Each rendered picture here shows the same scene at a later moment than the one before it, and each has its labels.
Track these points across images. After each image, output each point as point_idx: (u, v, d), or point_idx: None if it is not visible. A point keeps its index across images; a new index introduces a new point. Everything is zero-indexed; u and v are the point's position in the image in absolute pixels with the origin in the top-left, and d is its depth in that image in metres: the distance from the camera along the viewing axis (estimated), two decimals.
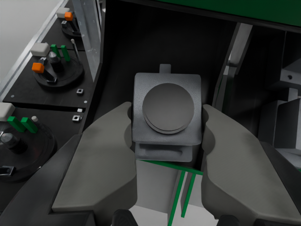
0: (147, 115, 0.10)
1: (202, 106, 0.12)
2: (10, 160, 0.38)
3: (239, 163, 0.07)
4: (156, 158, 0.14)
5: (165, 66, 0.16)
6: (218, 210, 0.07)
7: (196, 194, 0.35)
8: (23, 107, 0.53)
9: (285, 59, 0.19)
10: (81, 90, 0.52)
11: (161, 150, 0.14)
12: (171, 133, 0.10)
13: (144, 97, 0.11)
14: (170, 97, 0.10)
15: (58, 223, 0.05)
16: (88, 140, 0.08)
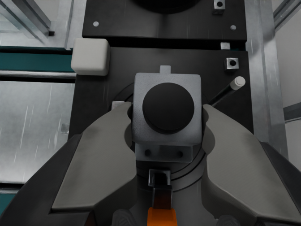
0: (147, 115, 0.10)
1: (202, 106, 0.12)
2: None
3: (239, 163, 0.07)
4: (156, 158, 0.14)
5: (165, 67, 0.16)
6: (218, 210, 0.07)
7: None
8: (110, 45, 0.31)
9: None
10: (221, 3, 0.26)
11: (161, 151, 0.14)
12: (171, 132, 0.10)
13: (144, 97, 0.11)
14: (170, 96, 0.10)
15: (58, 223, 0.05)
16: (88, 140, 0.08)
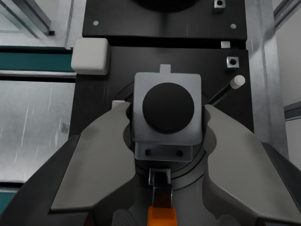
0: (147, 115, 0.10)
1: (204, 106, 0.12)
2: None
3: (240, 163, 0.07)
4: (156, 158, 0.14)
5: (165, 66, 0.16)
6: (219, 210, 0.07)
7: None
8: (110, 44, 0.31)
9: None
10: (221, 2, 0.26)
11: (161, 150, 0.14)
12: (171, 132, 0.10)
13: (144, 97, 0.11)
14: (170, 96, 0.10)
15: (58, 224, 0.05)
16: (86, 141, 0.08)
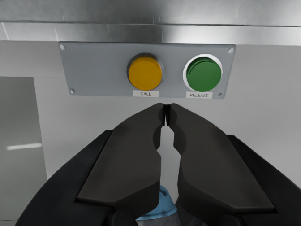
0: None
1: (170, 106, 0.12)
2: None
3: (211, 159, 0.07)
4: None
5: None
6: (197, 210, 0.07)
7: None
8: None
9: None
10: None
11: None
12: None
13: None
14: None
15: (81, 214, 0.05)
16: (117, 136, 0.09)
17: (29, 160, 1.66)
